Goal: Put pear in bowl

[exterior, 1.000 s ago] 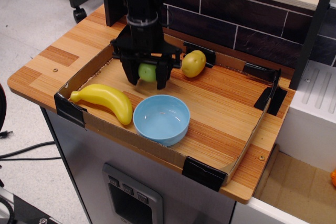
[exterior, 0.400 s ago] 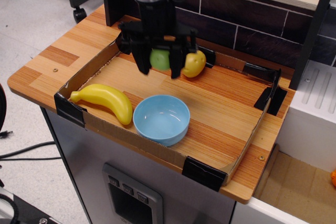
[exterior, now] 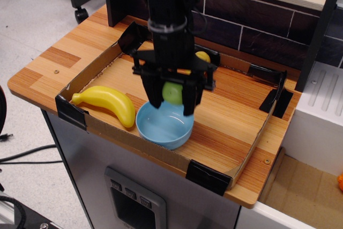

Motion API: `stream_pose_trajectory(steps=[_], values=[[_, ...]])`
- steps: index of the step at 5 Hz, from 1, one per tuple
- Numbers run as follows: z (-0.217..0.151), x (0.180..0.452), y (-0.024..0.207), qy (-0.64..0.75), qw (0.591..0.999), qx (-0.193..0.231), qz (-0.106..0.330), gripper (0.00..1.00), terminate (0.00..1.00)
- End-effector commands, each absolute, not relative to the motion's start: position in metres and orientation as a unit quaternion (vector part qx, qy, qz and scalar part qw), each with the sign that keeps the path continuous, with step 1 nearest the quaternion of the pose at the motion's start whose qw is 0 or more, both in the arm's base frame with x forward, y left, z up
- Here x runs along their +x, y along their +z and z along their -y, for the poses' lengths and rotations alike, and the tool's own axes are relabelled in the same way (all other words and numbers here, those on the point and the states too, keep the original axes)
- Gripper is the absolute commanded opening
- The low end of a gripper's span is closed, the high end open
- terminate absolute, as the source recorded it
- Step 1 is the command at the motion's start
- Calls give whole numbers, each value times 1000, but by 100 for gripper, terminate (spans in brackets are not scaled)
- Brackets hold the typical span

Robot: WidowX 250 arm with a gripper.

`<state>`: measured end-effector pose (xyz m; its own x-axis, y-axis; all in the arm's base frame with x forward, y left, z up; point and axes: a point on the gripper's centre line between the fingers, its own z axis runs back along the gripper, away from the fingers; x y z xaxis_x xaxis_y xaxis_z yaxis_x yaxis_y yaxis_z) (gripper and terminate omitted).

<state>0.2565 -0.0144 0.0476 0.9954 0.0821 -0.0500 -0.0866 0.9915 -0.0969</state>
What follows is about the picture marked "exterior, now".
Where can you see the green plastic pear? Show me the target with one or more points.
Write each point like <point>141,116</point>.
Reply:
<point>172,93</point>

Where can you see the yellow plastic banana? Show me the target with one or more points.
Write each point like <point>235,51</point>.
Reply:
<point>110,99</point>

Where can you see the grey control panel with buttons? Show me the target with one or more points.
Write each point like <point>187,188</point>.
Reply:
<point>134,205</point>

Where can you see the light blue bowl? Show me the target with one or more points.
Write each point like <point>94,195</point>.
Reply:
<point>166,126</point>

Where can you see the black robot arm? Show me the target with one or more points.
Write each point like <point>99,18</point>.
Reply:
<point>172,12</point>

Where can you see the cardboard fence with black tape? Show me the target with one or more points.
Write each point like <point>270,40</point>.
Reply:
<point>221,142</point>

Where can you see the yellow plastic potato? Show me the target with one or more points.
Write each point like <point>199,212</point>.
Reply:
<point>201,55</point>

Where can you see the orange toy object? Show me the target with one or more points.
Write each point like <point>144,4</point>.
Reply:
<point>340,181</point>

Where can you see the black vertical post right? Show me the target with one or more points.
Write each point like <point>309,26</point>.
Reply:
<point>309,62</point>

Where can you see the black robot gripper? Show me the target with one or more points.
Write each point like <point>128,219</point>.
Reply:
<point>173,48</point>

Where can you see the white toy sink unit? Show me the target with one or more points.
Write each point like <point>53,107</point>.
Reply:
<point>314,136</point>

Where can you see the black power plug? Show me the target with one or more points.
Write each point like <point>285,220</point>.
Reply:
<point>5,137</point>

